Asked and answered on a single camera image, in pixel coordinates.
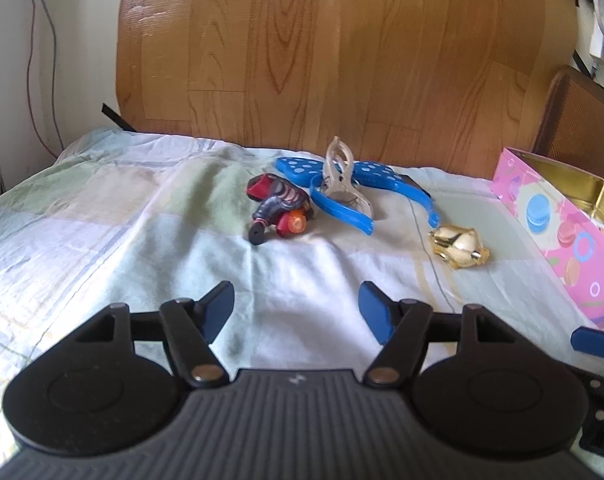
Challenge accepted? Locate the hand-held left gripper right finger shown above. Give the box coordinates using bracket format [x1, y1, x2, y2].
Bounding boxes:
[358, 281, 520, 388]

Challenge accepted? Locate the black tape strip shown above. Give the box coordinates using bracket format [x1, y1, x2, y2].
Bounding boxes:
[101, 102, 138, 132]

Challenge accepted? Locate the gold toy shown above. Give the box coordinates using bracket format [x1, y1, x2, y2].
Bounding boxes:
[428, 224, 490, 271]

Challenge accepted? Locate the wood grain panel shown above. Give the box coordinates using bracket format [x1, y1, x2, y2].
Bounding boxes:
[114, 0, 580, 181]

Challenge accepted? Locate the red toy motorcycle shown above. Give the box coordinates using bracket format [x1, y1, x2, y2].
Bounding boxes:
[246, 173, 314, 246]

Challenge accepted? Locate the pale checked bed sheet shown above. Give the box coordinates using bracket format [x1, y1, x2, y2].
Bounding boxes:
[0, 127, 604, 461]

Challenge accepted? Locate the pink biscuit tin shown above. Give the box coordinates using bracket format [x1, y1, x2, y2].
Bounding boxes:
[491, 147, 604, 335]

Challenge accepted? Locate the brown woven mat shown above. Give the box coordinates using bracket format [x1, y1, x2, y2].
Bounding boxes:
[529, 65, 604, 186]

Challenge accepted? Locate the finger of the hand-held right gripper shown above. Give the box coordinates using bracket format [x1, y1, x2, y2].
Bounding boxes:
[570, 326, 604, 356]

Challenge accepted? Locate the translucent hair claw clip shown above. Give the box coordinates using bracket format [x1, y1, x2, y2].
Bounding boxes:
[316, 136, 376, 222]

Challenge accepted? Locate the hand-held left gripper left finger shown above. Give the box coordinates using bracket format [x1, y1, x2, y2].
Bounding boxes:
[72, 281, 235, 388]

